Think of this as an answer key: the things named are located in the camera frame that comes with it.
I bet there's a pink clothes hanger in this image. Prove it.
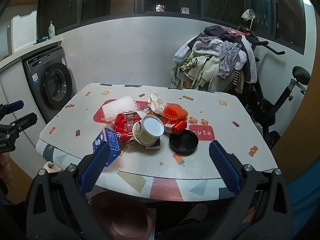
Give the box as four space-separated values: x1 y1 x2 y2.
224 28 251 37

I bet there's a black round lid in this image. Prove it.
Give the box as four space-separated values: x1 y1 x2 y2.
169 130 199 155

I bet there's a black exercise bike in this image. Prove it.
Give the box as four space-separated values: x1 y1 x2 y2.
237 25 312 147

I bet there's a person's leg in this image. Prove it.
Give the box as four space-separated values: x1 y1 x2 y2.
160 202 210 240

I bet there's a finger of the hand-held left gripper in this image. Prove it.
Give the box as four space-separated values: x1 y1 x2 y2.
0 112 38 137
0 100 25 117

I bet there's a crushed red can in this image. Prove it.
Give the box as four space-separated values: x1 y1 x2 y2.
114 110 147 144

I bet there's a blue milk carton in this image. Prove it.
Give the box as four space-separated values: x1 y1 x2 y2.
92 128 122 168

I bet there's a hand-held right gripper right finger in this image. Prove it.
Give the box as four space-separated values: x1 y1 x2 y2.
209 140 299 240

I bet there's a triangle pattern tablecloth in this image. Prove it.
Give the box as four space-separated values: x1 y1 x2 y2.
36 140 273 202

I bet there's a white countertop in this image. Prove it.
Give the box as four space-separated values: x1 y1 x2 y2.
0 34 63 73

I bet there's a white foam net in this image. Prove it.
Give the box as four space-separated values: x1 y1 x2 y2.
102 96 137 123

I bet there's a crumpled clear plastic wrapper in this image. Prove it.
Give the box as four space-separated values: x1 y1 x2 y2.
148 90 167 114

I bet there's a pile of clothes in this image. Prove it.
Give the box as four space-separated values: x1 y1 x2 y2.
171 26 258 93

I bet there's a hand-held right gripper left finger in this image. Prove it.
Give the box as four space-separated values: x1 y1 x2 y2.
26 144 112 240

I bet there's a white laundry basket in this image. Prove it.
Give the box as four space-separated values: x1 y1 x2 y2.
10 10 38 53

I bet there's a grey washing machine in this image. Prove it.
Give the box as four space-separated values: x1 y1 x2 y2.
22 46 75 124

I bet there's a red cigarette box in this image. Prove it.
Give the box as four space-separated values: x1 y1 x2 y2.
164 120 187 134

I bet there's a white rag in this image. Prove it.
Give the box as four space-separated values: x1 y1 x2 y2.
241 9 256 21

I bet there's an orange foam net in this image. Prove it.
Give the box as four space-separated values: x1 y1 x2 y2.
163 104 188 120

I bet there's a brown trash bin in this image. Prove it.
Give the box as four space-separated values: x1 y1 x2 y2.
89 191 157 240

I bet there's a paper noodle cup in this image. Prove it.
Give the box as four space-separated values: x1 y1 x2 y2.
132 115 165 147

